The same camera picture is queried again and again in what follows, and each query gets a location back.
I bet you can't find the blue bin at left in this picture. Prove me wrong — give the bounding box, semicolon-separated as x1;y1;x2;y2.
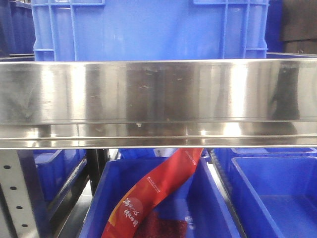
33;148;87;204

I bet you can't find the red printed bag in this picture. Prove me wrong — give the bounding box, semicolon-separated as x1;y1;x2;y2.
102;148;203;238

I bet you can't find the stainless steel shelf rail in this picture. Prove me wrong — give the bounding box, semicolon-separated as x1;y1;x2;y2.
0;58;317;149

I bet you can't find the blue bin at right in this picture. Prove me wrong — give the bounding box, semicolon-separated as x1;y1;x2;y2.
214;147;317;238

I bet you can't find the grey perforated shelf post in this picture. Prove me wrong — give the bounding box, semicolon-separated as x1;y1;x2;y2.
0;149;53;238

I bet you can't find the large blue crate on shelf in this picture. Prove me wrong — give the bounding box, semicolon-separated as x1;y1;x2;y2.
31;0;269;61

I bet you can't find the blue bin with red bag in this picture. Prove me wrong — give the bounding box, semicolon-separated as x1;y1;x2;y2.
79;158;240;238

